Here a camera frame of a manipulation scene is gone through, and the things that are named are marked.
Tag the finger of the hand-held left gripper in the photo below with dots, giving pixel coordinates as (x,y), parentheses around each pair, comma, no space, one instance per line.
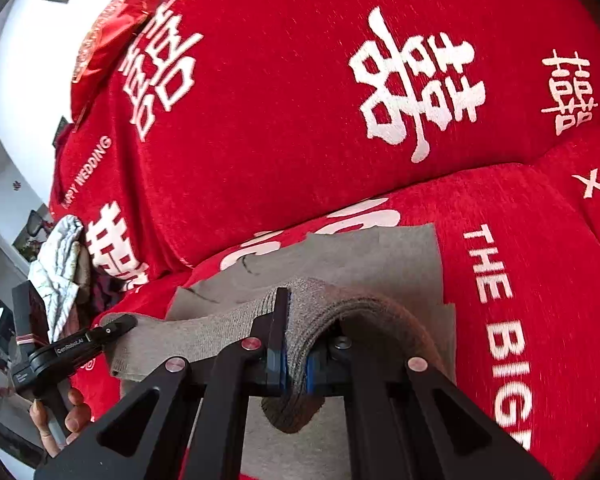
(115,327)

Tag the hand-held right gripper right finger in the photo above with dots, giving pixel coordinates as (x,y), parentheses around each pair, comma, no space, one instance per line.
(311,372)

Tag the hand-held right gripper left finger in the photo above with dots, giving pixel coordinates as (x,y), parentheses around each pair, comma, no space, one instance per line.
(281,355)

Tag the grey knit sweater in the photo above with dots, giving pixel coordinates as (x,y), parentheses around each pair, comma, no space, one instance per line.
(380,260)

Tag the person's left hand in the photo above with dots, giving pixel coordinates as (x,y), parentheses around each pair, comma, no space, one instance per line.
(77,410)

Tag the dark plaid cloth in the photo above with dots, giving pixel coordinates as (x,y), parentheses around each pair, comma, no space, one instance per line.
(107,287)

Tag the brown cloth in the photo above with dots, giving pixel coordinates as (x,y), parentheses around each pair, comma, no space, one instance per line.
(83,267)

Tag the white grey crumpled cloth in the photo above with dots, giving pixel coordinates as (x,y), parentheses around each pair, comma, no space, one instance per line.
(55,270)

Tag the black office chair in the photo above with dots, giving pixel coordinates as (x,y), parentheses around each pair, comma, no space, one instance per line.
(37,222)

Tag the red printed sofa cover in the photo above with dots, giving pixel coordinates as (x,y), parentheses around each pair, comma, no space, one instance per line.
(305,110)

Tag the red embroidered cushion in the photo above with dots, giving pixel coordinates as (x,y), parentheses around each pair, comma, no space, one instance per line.
(112,30)

